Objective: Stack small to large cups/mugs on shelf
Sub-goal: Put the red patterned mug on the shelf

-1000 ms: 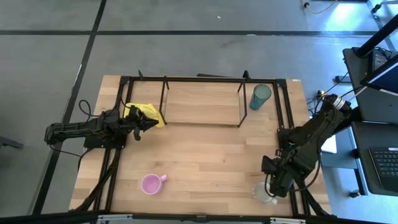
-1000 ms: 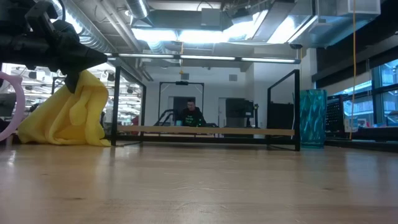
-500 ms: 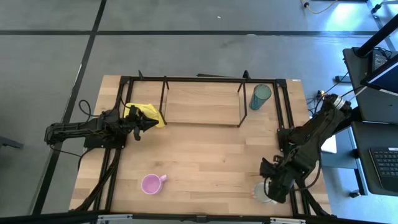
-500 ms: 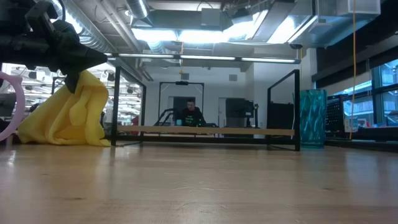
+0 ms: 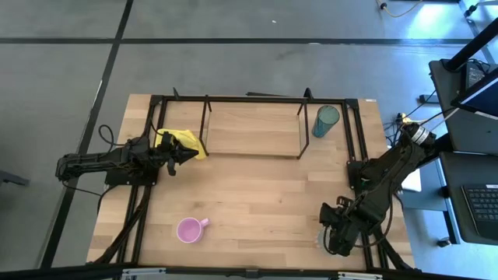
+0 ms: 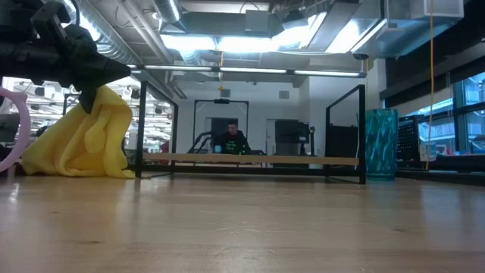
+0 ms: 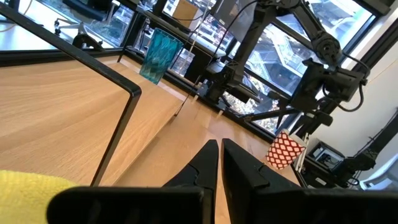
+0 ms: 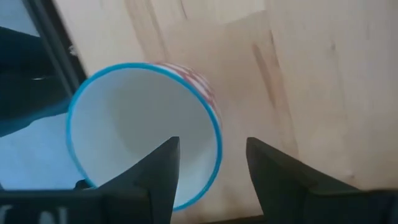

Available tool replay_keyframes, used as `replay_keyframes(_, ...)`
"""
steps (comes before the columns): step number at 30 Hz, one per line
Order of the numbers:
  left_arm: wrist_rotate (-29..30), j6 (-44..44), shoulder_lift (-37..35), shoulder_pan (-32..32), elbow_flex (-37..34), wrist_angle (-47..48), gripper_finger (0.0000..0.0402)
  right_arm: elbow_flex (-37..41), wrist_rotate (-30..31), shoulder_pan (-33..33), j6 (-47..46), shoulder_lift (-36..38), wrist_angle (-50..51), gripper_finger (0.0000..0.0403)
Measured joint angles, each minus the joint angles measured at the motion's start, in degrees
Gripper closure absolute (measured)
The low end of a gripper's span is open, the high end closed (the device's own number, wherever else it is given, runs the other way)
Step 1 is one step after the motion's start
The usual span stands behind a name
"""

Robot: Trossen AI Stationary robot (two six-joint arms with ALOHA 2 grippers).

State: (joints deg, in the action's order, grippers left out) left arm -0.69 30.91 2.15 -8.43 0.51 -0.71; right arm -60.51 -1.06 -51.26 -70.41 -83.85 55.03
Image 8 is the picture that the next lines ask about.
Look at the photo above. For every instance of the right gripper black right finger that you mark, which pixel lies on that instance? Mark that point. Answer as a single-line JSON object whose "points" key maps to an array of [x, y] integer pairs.
{"points": [[280, 186]]}

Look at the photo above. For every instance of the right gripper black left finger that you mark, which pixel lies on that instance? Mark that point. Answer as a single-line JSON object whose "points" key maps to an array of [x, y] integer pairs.
{"points": [[152, 174]]}

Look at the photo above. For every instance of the red white patterned mug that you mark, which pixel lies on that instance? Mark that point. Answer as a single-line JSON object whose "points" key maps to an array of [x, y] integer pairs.
{"points": [[130, 118]]}

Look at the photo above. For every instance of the black metal table frame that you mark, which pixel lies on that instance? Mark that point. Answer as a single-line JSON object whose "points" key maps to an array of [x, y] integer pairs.
{"points": [[59, 46]]}

